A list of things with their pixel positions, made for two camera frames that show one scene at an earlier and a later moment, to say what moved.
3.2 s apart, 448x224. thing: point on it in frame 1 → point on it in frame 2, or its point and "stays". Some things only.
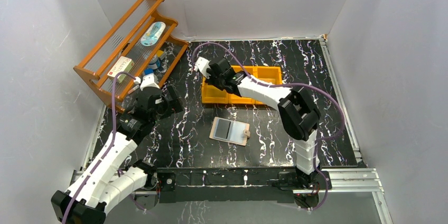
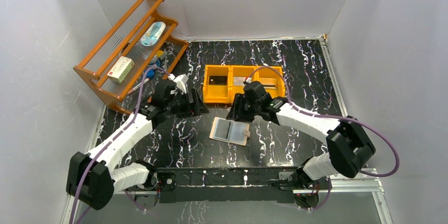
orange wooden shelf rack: x=139 y=50 stays
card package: x=230 y=131 stays
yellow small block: x=159 y=53 stays
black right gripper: x=213 y=74 → x=241 y=106
